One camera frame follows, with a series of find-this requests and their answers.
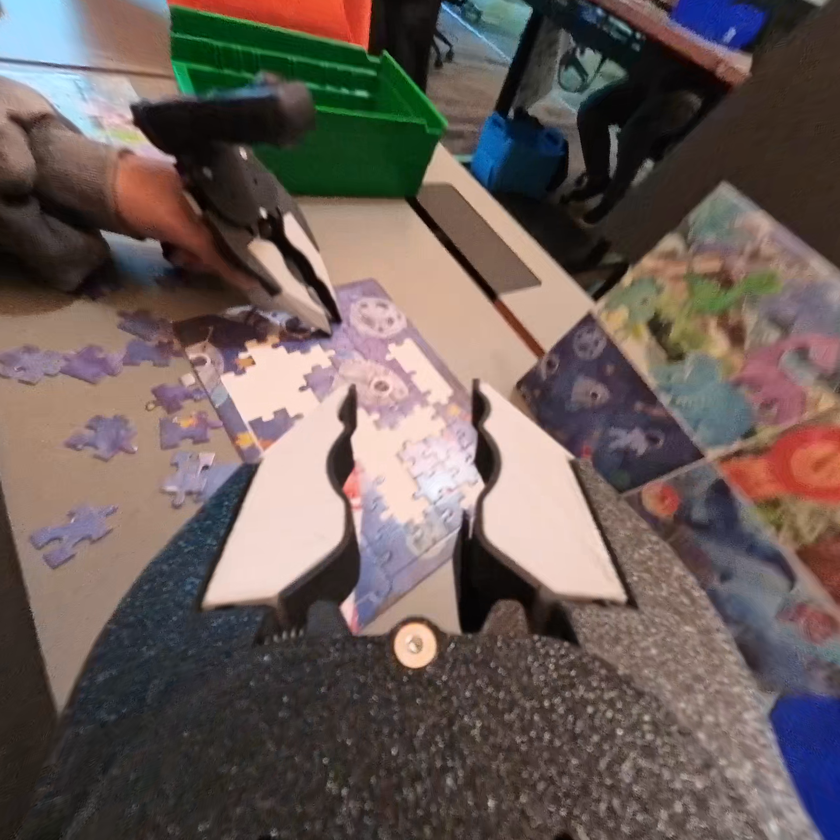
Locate space puzzle board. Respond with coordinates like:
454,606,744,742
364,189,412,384
174,279,490,636

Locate blue plastic crate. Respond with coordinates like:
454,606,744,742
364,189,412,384
470,112,571,199

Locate red plastic bin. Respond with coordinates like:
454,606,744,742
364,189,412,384
167,0,371,48

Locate grey desk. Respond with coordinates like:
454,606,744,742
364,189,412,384
0,141,598,716

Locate illustrated puzzle box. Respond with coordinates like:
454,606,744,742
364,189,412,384
515,182,840,700

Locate person's left forearm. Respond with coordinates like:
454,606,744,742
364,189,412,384
0,75,135,293

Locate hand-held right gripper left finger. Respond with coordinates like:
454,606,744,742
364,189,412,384
201,386,362,636

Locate brown wooden table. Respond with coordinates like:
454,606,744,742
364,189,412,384
495,0,756,119

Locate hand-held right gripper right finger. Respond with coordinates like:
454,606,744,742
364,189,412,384
458,379,631,636

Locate person's left hand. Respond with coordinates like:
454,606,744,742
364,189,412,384
115,156,265,298

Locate colourful cartoon puzzle board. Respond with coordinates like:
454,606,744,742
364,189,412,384
0,66,181,155

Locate green plastic bin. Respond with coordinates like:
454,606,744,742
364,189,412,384
169,7,449,199

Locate puzzle pieces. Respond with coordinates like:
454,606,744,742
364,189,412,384
0,308,240,571

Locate dark grey flat panel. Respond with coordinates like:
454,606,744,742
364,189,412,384
416,184,543,294

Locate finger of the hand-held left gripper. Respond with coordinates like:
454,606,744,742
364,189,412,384
281,209,343,325
249,238,333,337

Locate blue plastic bin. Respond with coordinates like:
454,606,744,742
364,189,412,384
669,0,770,52
768,692,840,840

